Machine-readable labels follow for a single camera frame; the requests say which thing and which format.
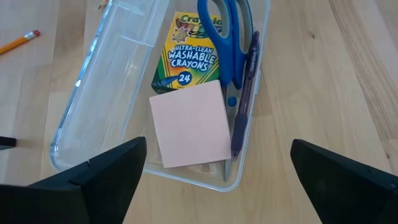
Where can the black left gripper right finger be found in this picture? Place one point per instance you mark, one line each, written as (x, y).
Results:
(348, 193)

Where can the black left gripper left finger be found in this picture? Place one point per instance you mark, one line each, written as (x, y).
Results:
(77, 196)

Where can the clear plastic box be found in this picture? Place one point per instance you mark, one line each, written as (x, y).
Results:
(102, 93)

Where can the pale pink sticky note pad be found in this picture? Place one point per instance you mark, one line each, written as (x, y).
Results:
(189, 124)

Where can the purple pen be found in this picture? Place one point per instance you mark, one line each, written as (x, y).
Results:
(245, 93)

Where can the Crayola crayon box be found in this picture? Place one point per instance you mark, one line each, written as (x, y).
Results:
(186, 59)

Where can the blue scissors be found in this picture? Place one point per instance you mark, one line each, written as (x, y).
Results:
(228, 56)

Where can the wooden shelf with black frame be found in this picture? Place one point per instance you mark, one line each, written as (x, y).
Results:
(7, 143)

